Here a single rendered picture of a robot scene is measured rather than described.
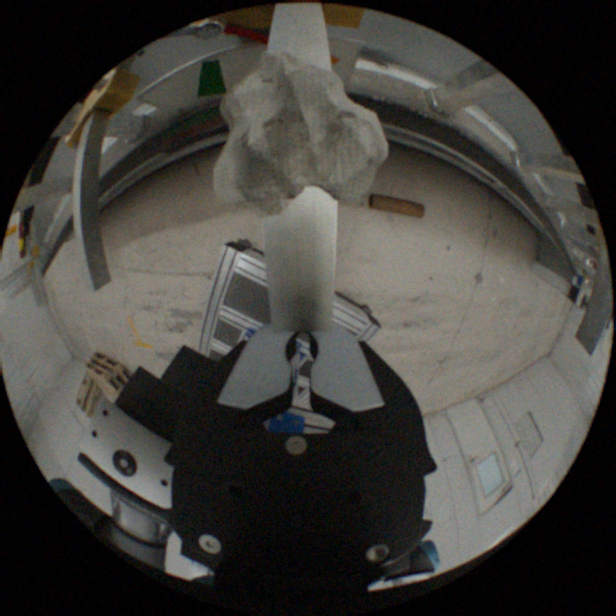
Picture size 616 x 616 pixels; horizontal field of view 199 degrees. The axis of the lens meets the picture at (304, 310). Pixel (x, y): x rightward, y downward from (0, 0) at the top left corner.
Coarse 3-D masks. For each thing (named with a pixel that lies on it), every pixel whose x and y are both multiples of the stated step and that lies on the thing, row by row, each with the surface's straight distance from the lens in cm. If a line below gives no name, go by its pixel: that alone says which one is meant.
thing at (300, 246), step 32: (288, 32) 14; (320, 32) 14; (320, 64) 11; (320, 192) 7; (288, 224) 7; (320, 224) 7; (288, 256) 7; (320, 256) 7; (288, 288) 8; (320, 288) 8; (288, 320) 9; (320, 320) 9
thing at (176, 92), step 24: (240, 48) 26; (264, 48) 26; (336, 48) 26; (360, 48) 26; (192, 72) 29; (240, 72) 29; (336, 72) 29; (144, 96) 32; (168, 96) 32; (192, 96) 33; (216, 96) 33
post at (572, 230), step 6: (564, 222) 99; (564, 228) 99; (570, 228) 98; (576, 228) 98; (570, 234) 100; (576, 234) 97; (582, 234) 97; (588, 234) 97; (582, 240) 99; (588, 240) 97; (594, 240) 97; (594, 246) 97
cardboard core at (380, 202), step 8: (368, 200) 98; (376, 200) 92; (384, 200) 93; (392, 200) 95; (400, 200) 98; (376, 208) 94; (384, 208) 94; (392, 208) 96; (400, 208) 97; (408, 208) 99; (416, 208) 102; (424, 208) 105; (416, 216) 105
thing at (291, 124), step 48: (240, 96) 8; (288, 96) 7; (336, 96) 8; (240, 144) 7; (288, 144) 7; (336, 144) 7; (384, 144) 8; (240, 192) 7; (288, 192) 7; (336, 192) 7
